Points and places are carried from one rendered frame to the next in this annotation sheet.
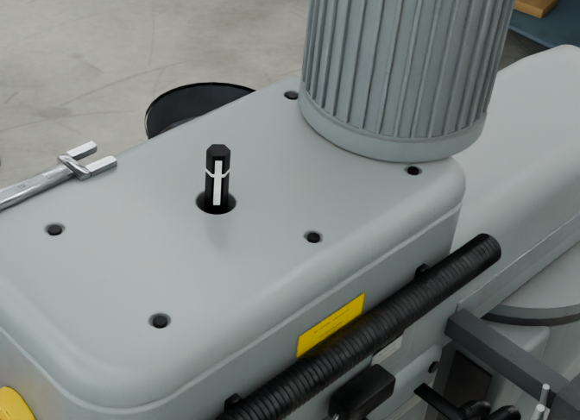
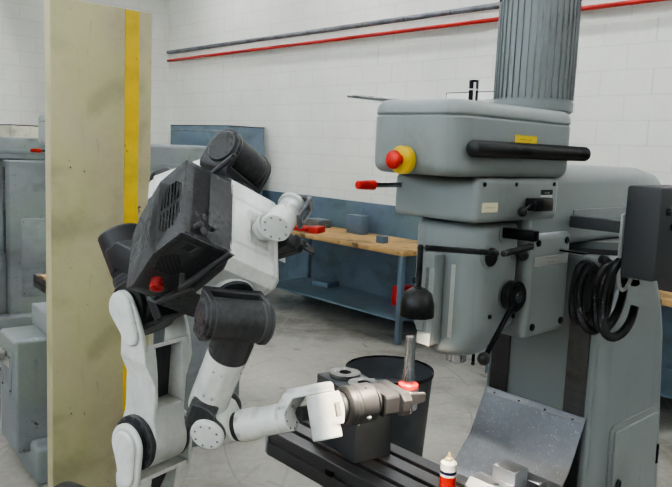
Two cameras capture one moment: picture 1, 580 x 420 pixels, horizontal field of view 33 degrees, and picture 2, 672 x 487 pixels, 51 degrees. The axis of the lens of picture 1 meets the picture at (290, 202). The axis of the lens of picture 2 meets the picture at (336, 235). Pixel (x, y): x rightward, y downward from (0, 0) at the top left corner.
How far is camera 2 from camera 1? 1.22 m
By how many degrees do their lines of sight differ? 32
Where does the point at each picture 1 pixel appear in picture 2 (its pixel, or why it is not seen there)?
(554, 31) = not seen: hidden behind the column
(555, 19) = not seen: hidden behind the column
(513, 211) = (591, 174)
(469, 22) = (562, 45)
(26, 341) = (416, 107)
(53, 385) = (428, 117)
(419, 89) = (546, 73)
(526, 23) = not seen: hidden behind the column
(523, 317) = (606, 249)
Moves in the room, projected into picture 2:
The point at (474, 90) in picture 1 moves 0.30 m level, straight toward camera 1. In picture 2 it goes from (567, 82) to (568, 67)
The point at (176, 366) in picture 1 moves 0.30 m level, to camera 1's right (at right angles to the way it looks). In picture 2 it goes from (476, 104) to (628, 109)
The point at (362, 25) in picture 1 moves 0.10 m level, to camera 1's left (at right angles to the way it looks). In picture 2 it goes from (521, 51) to (479, 50)
